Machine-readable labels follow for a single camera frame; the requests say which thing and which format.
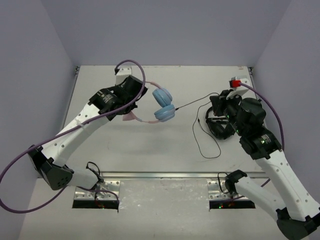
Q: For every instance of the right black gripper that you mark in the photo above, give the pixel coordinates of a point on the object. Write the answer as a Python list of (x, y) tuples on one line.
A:
[(219, 102)]

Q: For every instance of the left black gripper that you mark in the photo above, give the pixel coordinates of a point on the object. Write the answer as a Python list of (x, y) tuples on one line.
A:
[(135, 93)]

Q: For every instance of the pink blue cat-ear headphones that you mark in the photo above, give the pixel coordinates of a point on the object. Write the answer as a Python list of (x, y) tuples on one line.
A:
[(163, 97)]

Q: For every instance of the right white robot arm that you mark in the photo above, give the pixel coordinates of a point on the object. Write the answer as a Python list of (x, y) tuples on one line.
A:
[(296, 212)]

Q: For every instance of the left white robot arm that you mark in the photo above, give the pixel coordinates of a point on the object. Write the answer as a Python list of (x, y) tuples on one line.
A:
[(50, 159)]

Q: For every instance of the black headphones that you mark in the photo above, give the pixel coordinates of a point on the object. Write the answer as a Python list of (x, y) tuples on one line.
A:
[(219, 127)]

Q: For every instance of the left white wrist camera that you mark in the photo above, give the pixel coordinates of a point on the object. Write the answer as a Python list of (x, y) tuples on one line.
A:
[(122, 73)]

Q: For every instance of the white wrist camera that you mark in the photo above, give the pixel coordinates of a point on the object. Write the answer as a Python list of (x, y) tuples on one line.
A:
[(122, 73), (237, 87)]

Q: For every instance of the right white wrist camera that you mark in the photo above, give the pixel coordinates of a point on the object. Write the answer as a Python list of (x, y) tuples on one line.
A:
[(237, 87)]

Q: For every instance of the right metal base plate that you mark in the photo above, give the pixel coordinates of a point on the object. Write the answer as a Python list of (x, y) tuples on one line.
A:
[(218, 192)]

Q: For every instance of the metal base plate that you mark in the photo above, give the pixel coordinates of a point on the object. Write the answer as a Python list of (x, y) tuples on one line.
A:
[(218, 192), (108, 191)]

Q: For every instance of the metal table rail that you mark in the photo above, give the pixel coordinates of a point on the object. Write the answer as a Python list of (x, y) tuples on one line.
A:
[(134, 175)]

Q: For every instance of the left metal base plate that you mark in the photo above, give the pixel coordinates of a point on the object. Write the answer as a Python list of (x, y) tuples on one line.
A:
[(108, 191)]

